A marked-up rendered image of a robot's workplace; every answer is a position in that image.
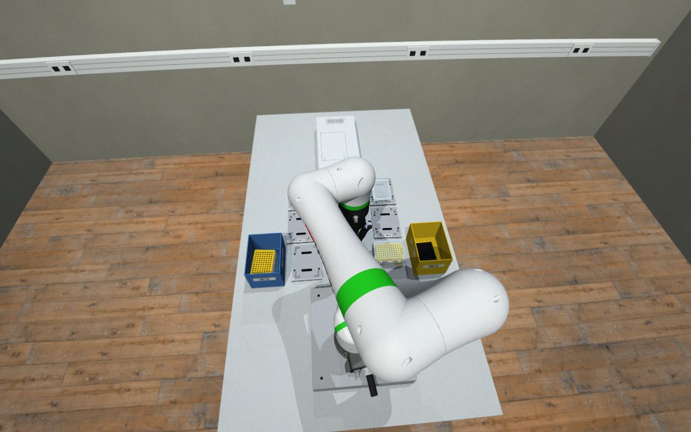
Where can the blue bin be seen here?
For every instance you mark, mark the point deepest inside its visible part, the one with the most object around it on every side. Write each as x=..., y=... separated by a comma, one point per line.
x=266, y=241

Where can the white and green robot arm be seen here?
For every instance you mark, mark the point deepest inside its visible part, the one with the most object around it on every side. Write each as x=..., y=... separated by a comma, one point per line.
x=392, y=329

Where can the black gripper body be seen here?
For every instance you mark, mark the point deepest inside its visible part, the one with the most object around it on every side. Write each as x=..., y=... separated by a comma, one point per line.
x=359, y=224

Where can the yellow rack with grid of holes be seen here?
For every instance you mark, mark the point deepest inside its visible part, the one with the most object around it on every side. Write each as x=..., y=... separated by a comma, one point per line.
x=264, y=261

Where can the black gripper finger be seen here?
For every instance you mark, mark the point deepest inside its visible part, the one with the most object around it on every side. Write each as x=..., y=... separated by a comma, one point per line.
x=363, y=230

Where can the yellow waste bin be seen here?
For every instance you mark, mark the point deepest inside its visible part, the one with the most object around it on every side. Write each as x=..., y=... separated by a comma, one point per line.
x=429, y=232

